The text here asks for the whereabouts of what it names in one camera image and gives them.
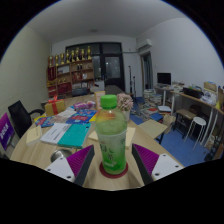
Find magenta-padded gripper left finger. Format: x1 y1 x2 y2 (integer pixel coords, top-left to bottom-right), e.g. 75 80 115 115
43 144 95 187

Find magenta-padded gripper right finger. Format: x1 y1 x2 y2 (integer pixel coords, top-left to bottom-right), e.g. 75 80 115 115
131 143 185 186

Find green tea drink bottle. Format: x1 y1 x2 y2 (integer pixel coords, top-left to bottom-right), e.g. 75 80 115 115
94 94 129 176

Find white booklet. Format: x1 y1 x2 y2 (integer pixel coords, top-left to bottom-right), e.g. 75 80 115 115
39 122 72 145

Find teal book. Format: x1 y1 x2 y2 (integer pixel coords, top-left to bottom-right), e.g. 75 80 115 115
57 122 92 149

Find small wooden side table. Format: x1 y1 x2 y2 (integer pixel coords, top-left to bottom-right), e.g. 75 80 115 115
138 119 169 139

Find cream book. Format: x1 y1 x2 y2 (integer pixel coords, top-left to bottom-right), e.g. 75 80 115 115
25 124 43 147

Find cardboard box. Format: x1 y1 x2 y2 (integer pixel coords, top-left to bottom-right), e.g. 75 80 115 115
162 114 177 127

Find colourful picture book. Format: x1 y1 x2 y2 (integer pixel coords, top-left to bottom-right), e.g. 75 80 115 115
34 115 56 129

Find flat round red coaster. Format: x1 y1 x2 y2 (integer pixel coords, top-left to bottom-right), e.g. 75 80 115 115
98 161 130 180

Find brown wooden stool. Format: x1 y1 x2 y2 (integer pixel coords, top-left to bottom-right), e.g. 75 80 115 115
173 108 197 138

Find white paper sheets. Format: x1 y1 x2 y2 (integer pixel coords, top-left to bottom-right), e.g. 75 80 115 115
58 109 77 119

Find white round stool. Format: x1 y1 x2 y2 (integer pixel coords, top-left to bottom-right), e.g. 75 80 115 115
189 116 208 143

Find blue and red book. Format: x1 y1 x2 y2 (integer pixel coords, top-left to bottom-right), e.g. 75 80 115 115
65 109 98 125

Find orange book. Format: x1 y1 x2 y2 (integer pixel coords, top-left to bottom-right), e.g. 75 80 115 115
89 111 99 123

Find yellow gift box red ribbon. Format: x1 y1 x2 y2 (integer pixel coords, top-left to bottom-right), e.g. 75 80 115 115
44 95 67 118

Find stack of books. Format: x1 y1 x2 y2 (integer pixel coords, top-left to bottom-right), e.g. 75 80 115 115
142 88 164 118

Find black office chair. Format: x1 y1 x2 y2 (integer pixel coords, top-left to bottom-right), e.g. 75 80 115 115
7 99 45 138

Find purple sign board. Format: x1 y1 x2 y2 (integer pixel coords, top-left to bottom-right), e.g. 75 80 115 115
0 112 15 152

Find pink package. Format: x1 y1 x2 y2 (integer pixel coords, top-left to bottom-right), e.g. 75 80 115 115
73 100 96 112

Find potted pink flowers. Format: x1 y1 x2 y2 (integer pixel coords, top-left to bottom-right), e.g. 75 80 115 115
116 92 134 123

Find black case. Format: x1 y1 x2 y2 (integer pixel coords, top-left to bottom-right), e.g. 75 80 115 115
182 86 204 99

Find small upright tan box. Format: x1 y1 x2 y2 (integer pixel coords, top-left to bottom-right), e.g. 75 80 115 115
93 90 106 109

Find black computer monitor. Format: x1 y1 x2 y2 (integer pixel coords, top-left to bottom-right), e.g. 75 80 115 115
156 72 172 86

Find grey chair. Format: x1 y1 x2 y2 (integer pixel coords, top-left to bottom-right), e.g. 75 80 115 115
104 84 125 96

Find black tripod stand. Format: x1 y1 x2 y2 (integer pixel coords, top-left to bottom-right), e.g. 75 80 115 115
128 65 138 96

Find wooden shelf unit with trophies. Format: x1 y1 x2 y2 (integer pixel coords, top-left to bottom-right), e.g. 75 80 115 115
46 46 95 98

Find black framed glass door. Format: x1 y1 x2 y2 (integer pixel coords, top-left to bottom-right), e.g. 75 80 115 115
65 41 126 92

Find long wooden wall desk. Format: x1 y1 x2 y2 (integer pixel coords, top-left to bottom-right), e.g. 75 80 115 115
156 84 224 158

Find white wall air conditioner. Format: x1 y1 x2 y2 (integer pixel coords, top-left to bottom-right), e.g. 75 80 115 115
137 38 153 50

